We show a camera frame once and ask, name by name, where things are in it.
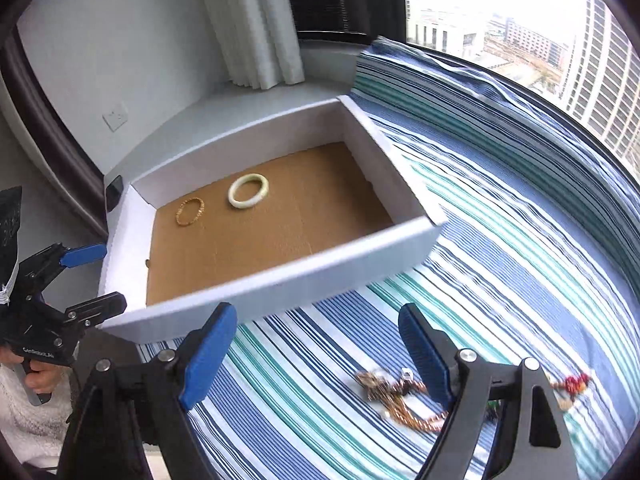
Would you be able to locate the pale green jade bangle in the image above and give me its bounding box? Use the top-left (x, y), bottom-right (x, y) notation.
top-left (227, 174), bottom-right (270, 210)

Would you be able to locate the red bead bracelet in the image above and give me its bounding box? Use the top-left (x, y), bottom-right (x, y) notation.
top-left (549, 372), bottom-right (594, 411)

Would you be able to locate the person's left hand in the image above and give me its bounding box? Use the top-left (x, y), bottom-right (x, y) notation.
top-left (0, 346), bottom-right (65, 394)

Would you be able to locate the striped blue green bedsheet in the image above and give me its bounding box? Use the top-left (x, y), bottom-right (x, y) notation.
top-left (190, 39), bottom-right (639, 479)

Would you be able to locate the gold bangle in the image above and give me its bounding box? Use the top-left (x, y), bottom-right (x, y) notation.
top-left (175, 196), bottom-right (205, 228)

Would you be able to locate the white cardboard box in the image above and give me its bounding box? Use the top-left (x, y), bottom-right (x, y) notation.
top-left (100, 96), bottom-right (447, 344)

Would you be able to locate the amber bead necklace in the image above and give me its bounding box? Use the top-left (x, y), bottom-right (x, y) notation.
top-left (354, 368), bottom-right (452, 434)

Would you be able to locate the white fleece left sleeve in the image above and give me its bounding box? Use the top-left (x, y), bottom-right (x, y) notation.
top-left (1, 365), bottom-right (72, 468)

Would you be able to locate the white curtain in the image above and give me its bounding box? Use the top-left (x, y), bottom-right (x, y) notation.
top-left (204, 0), bottom-right (305, 90)

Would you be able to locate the white wall socket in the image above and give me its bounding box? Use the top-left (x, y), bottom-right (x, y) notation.
top-left (102, 102), bottom-right (129, 132)

